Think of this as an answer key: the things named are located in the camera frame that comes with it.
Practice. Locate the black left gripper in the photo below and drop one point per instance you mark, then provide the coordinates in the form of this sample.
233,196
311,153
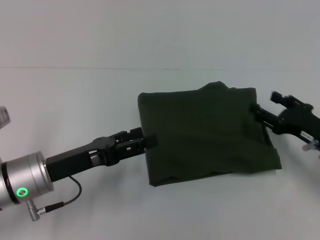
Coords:
75,157

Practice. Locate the dark green t-shirt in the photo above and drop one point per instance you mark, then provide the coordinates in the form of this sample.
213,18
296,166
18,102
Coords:
205,132

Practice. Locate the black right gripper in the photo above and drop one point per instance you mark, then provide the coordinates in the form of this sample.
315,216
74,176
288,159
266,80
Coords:
300,120

